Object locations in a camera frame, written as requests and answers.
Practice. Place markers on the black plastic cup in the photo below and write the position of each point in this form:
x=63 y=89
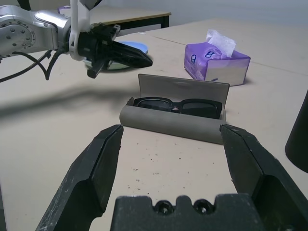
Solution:
x=299 y=139

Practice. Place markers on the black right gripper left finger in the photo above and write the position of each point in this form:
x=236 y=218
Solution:
x=77 y=183

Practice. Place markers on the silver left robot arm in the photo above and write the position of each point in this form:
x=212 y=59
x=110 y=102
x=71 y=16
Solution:
x=31 y=29

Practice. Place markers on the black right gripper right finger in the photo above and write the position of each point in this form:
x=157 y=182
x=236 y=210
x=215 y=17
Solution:
x=264 y=173

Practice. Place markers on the purple tissue pack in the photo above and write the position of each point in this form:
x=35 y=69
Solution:
x=211 y=65

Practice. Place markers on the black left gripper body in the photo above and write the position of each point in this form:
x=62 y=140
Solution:
x=96 y=45

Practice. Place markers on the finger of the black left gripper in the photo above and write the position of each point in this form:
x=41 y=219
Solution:
x=134 y=61
x=127 y=49

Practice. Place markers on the side table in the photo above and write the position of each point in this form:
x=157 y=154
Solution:
x=134 y=16

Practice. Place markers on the grey glasses case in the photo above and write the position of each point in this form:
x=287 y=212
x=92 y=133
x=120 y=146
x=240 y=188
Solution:
x=173 y=127

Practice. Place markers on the black sunglasses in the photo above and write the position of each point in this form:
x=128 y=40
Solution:
x=154 y=104

